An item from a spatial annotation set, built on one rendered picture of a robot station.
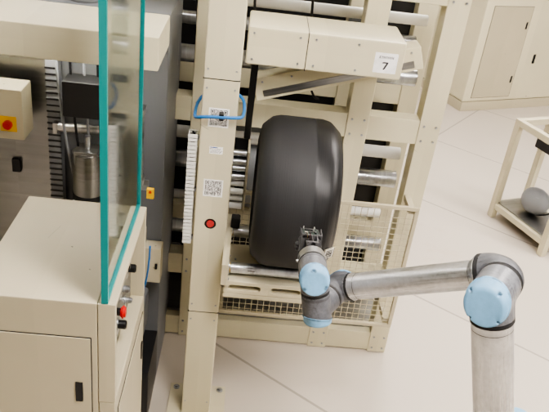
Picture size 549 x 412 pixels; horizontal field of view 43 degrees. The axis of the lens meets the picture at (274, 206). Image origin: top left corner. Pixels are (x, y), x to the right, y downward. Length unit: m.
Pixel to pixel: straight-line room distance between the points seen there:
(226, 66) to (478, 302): 1.20
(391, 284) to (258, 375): 1.64
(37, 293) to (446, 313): 2.86
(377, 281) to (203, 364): 1.25
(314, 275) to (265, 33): 1.04
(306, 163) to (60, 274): 0.95
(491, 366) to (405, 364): 1.97
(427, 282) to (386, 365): 1.82
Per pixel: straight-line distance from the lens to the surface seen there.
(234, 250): 3.07
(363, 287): 2.19
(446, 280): 2.05
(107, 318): 2.01
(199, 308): 3.00
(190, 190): 2.73
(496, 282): 1.86
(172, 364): 3.67
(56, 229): 2.31
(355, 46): 2.74
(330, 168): 2.51
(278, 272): 2.78
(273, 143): 2.53
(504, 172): 5.41
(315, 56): 2.74
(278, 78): 2.91
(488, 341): 1.92
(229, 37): 2.45
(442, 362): 4.00
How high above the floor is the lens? 2.49
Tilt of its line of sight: 29 degrees down
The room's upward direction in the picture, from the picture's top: 8 degrees clockwise
